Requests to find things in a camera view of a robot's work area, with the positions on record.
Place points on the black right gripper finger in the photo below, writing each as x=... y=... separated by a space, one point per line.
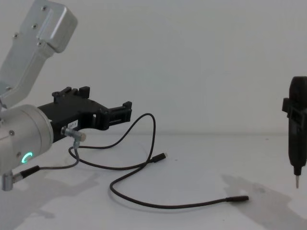
x=290 y=109

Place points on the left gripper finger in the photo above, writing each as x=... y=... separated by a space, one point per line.
x=127 y=105
x=120 y=117

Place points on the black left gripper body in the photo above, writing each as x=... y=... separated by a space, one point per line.
x=72 y=110

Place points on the black electric screwdriver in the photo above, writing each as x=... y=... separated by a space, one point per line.
x=298 y=143

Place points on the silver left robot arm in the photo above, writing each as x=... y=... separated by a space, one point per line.
x=24 y=124

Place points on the white table cloth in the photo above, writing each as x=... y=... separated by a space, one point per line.
x=192 y=167

